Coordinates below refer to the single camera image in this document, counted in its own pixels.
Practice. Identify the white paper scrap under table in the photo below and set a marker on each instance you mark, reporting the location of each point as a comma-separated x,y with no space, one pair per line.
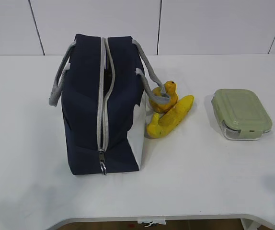
151,222

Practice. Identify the yellow toy banana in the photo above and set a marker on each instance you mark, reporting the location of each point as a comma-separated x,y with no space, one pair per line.
160,127

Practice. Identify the yellow toy pear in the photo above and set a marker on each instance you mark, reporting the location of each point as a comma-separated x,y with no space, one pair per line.
162,104

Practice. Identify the green lid glass container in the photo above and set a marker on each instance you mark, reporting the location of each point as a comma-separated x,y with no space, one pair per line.
240,114

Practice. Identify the navy blue lunch bag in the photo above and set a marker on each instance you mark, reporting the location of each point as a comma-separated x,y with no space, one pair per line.
101,85

